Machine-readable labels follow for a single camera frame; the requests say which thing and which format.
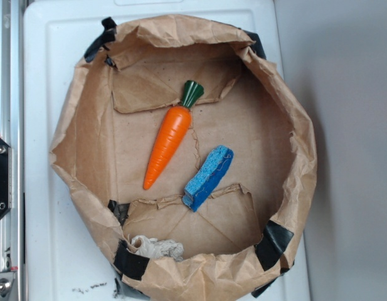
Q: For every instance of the aluminium frame rail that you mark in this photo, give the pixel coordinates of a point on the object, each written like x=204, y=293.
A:
x=12, y=254

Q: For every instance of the orange toy carrot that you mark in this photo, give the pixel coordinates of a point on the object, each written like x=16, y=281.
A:
x=172, y=131

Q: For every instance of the black corner bracket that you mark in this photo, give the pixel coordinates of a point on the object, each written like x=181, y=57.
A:
x=5, y=178

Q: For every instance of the crumpled white cloth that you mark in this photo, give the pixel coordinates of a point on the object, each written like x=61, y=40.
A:
x=154, y=248

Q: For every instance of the brown paper bag bin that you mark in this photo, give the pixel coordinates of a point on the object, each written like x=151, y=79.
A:
x=248, y=230

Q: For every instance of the blue sponge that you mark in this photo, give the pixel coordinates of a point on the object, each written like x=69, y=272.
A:
x=208, y=177

